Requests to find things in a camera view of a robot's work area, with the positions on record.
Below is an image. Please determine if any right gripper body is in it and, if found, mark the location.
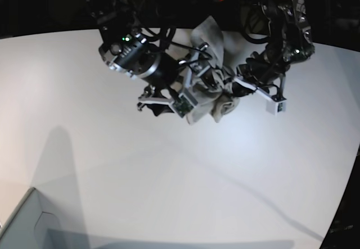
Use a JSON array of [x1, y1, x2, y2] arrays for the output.
[[137, 48, 212, 116]]

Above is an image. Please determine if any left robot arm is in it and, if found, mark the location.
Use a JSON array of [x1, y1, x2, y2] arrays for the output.
[[232, 0, 315, 102]]

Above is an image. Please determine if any beige t-shirt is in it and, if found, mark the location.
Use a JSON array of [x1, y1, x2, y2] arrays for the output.
[[186, 16, 240, 125]]

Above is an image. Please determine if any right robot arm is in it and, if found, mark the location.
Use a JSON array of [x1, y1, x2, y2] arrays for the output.
[[87, 0, 213, 117]]

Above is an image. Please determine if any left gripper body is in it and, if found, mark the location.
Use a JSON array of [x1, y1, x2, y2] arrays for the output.
[[233, 60, 287, 102]]

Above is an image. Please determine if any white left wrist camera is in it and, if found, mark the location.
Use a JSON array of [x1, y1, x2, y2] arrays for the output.
[[266, 97, 287, 116]]

